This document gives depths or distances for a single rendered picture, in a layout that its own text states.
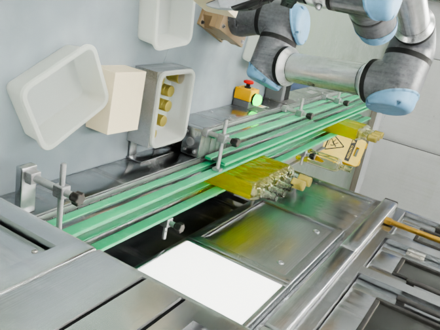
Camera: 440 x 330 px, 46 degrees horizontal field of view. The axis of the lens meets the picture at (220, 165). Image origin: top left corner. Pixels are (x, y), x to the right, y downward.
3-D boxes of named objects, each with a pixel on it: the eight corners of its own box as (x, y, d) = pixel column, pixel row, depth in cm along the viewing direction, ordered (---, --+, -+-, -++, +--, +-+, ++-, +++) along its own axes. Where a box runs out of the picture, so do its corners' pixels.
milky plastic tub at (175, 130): (127, 141, 152) (150, 150, 148) (136, 65, 144) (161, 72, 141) (164, 131, 166) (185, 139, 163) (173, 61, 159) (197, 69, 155)
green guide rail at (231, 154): (203, 158, 168) (225, 166, 164) (204, 155, 167) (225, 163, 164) (361, 100, 313) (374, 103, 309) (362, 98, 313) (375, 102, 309)
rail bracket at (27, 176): (-5, 211, 115) (67, 251, 105) (-3, 139, 109) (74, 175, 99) (13, 205, 119) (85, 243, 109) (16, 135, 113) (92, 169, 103)
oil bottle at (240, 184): (200, 181, 171) (256, 203, 162) (203, 164, 169) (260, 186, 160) (209, 176, 176) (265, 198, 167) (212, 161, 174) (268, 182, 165)
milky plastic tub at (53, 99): (-9, 80, 109) (19, 91, 105) (67, 32, 122) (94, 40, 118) (19, 144, 120) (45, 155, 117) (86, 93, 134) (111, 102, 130)
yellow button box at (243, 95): (230, 103, 200) (247, 109, 197) (234, 84, 198) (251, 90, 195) (239, 101, 206) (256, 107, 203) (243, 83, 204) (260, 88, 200)
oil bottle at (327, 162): (294, 158, 245) (348, 177, 233) (297, 147, 243) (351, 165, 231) (299, 156, 249) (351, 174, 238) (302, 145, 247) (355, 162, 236)
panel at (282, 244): (76, 308, 119) (200, 384, 104) (78, 297, 118) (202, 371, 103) (257, 201, 194) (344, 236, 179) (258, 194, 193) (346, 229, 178)
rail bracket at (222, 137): (196, 164, 164) (229, 177, 159) (204, 113, 158) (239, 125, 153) (201, 162, 167) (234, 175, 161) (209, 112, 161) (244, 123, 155)
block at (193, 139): (178, 152, 167) (196, 159, 163) (183, 124, 163) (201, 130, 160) (184, 150, 170) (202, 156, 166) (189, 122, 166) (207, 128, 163)
